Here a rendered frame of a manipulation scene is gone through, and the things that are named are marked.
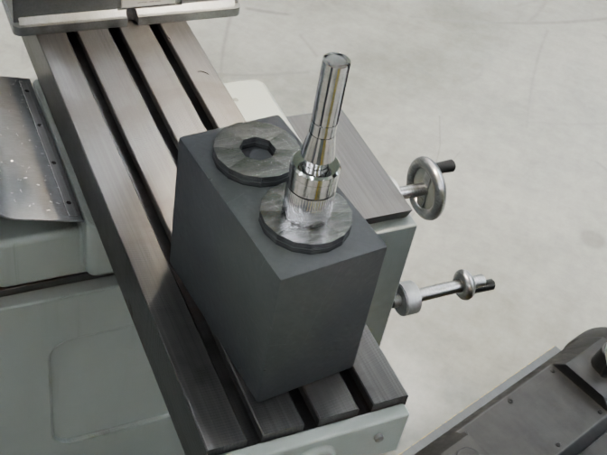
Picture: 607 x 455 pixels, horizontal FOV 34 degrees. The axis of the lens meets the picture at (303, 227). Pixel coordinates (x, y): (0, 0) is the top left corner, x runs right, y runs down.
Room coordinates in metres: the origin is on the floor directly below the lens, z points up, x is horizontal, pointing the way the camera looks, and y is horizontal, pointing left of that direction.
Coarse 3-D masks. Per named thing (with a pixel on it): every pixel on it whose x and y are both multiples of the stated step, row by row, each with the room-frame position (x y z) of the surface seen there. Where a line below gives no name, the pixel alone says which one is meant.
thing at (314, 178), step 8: (296, 152) 0.71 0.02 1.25; (296, 160) 0.70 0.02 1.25; (336, 160) 0.71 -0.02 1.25; (296, 168) 0.69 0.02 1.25; (304, 168) 0.69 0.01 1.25; (328, 168) 0.70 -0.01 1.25; (336, 168) 0.70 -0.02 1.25; (296, 176) 0.69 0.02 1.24; (304, 176) 0.68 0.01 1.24; (312, 176) 0.68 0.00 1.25; (320, 176) 0.69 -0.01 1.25; (328, 176) 0.69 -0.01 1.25; (336, 176) 0.69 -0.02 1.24; (304, 184) 0.68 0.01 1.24; (312, 184) 0.68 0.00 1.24; (320, 184) 0.68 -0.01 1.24; (328, 184) 0.69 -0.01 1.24
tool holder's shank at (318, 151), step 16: (336, 64) 0.70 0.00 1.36; (320, 80) 0.70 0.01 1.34; (336, 80) 0.69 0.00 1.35; (320, 96) 0.70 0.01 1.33; (336, 96) 0.70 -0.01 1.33; (320, 112) 0.69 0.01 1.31; (336, 112) 0.70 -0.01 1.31; (320, 128) 0.69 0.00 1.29; (336, 128) 0.70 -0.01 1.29; (304, 144) 0.70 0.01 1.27; (320, 144) 0.69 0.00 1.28; (304, 160) 0.70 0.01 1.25; (320, 160) 0.69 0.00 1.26
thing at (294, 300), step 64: (256, 128) 0.82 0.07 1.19; (192, 192) 0.76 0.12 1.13; (256, 192) 0.73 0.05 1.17; (192, 256) 0.75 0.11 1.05; (256, 256) 0.66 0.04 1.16; (320, 256) 0.66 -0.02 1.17; (384, 256) 0.69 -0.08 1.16; (256, 320) 0.64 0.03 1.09; (320, 320) 0.66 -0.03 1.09; (256, 384) 0.63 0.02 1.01
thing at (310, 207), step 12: (288, 180) 0.70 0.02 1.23; (288, 192) 0.69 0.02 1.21; (300, 192) 0.68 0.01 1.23; (312, 192) 0.68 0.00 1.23; (324, 192) 0.69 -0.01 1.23; (288, 204) 0.69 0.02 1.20; (300, 204) 0.68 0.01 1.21; (312, 204) 0.68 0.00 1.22; (324, 204) 0.69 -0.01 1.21; (288, 216) 0.69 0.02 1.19; (300, 216) 0.68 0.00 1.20; (312, 216) 0.68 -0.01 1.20; (324, 216) 0.69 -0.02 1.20
